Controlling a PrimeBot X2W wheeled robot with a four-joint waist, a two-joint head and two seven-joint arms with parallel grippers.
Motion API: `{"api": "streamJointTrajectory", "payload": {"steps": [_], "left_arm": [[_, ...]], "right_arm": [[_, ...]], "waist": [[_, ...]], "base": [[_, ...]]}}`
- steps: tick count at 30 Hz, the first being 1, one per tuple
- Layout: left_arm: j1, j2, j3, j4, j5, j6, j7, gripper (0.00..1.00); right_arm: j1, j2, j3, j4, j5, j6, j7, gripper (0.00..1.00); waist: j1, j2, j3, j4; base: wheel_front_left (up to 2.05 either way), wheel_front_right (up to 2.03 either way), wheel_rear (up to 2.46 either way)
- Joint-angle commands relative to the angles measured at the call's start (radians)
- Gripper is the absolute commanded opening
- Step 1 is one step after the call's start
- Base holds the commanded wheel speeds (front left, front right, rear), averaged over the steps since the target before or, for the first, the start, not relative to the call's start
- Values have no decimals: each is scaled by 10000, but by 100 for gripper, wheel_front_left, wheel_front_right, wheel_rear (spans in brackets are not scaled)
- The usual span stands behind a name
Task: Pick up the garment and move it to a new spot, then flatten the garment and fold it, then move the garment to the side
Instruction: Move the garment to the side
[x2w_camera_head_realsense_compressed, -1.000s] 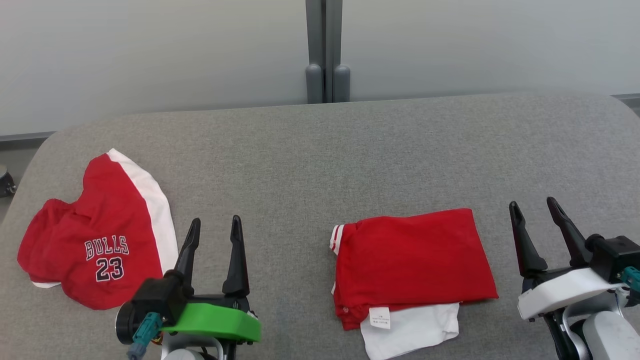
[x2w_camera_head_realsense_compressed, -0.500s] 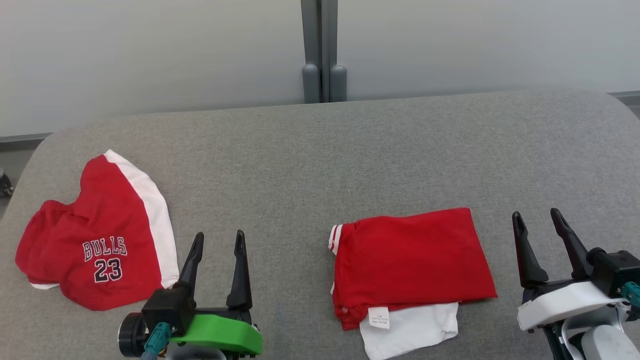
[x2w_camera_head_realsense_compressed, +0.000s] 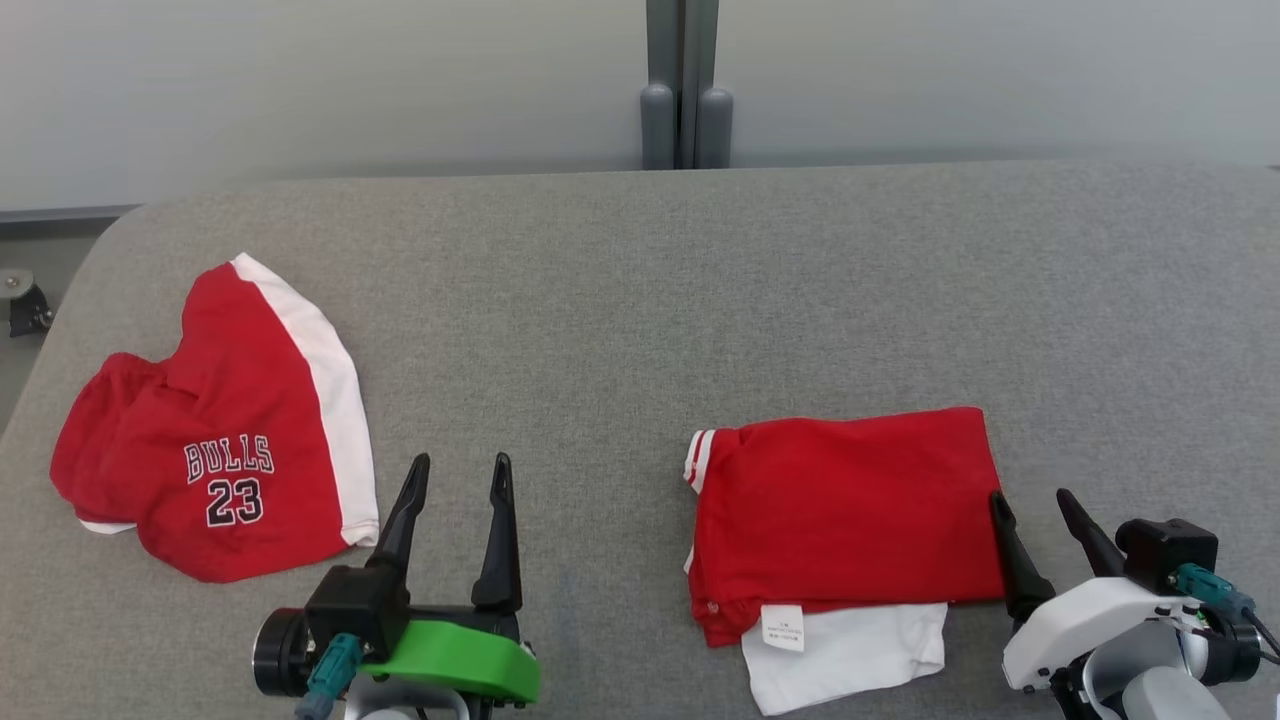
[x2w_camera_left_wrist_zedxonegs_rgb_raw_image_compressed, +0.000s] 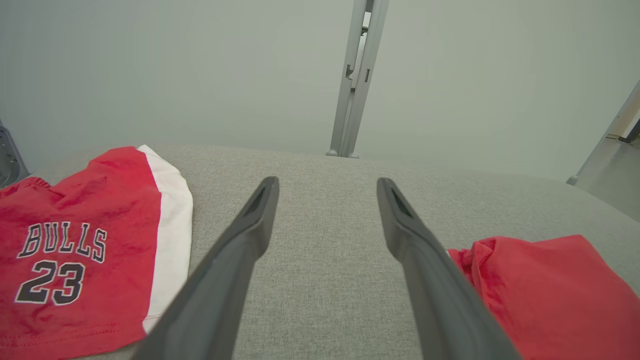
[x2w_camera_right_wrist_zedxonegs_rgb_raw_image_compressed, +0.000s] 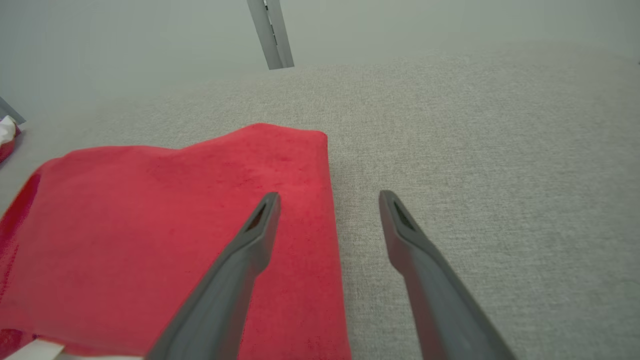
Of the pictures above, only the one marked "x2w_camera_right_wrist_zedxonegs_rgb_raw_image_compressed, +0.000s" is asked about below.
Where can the red shorts with white stripe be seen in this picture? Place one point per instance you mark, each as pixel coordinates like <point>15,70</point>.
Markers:
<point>6,146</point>

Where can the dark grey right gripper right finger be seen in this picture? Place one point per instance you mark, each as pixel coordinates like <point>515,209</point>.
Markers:
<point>435,290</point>

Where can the grey vertical door frame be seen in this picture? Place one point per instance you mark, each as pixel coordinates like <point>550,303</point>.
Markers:
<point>270,35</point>

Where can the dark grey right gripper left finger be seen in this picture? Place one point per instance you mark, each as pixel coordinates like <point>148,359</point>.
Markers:
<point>225,290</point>

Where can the red Bulls jersey top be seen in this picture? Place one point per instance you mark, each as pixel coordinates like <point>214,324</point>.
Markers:
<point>175,225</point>

